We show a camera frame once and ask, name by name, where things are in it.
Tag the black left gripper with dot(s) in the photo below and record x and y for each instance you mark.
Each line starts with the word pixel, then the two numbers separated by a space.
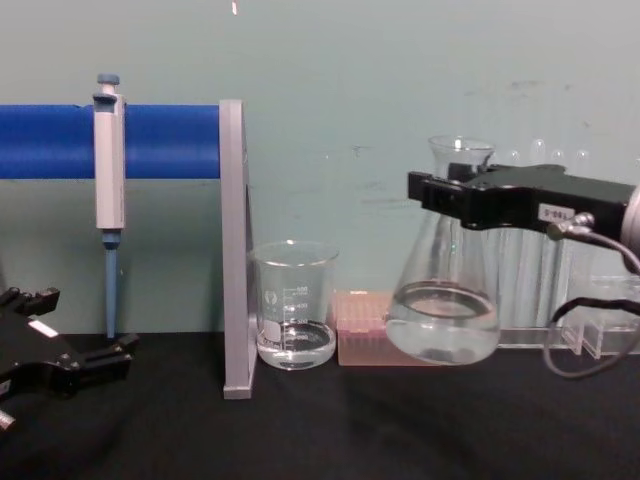
pixel 30 345

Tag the tall clear test tube rack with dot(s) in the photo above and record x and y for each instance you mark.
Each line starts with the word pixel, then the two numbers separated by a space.
pixel 530 337

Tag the clear glass beaker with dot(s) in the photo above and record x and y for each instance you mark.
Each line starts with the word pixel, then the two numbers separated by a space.
pixel 295 350

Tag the black table cloth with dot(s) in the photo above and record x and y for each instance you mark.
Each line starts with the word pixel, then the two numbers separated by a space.
pixel 350 435

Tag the low clear wide-hole rack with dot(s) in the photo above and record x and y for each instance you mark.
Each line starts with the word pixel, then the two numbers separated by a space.
pixel 612 280

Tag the clear glass conical flask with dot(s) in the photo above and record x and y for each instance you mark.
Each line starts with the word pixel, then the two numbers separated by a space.
pixel 440 340

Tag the blue and grey pipette stand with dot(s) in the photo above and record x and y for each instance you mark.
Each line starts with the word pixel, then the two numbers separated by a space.
pixel 165 140

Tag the clear glass test tube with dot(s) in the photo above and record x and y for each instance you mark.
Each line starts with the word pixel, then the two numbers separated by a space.
pixel 539 150
pixel 515 156

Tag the white and blue pipette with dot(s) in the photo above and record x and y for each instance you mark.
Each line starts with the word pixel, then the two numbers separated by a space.
pixel 110 165

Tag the pink pipette tip box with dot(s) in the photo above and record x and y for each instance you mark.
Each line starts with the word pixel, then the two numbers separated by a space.
pixel 360 340

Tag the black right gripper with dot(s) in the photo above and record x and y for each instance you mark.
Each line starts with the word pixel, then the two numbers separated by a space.
pixel 515 200

